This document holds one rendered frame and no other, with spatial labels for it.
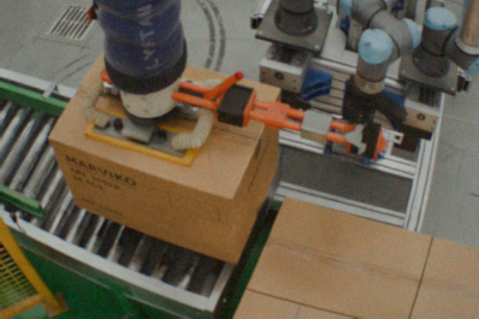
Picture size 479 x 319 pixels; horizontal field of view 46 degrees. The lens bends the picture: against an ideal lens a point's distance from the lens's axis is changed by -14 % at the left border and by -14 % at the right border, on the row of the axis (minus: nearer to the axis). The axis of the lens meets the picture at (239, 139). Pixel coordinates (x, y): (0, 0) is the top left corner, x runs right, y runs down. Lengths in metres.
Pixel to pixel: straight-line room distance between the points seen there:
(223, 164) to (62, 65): 2.05
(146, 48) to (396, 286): 1.20
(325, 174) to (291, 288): 0.79
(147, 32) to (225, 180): 0.47
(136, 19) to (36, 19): 2.62
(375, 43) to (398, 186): 1.49
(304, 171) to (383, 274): 0.79
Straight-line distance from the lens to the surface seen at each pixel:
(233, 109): 1.67
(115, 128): 1.82
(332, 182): 2.76
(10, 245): 2.24
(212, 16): 3.73
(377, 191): 2.77
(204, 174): 1.73
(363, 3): 1.52
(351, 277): 2.18
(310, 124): 1.64
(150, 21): 1.49
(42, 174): 2.49
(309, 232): 2.25
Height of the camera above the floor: 2.51
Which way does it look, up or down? 53 degrees down
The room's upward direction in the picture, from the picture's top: 1 degrees counter-clockwise
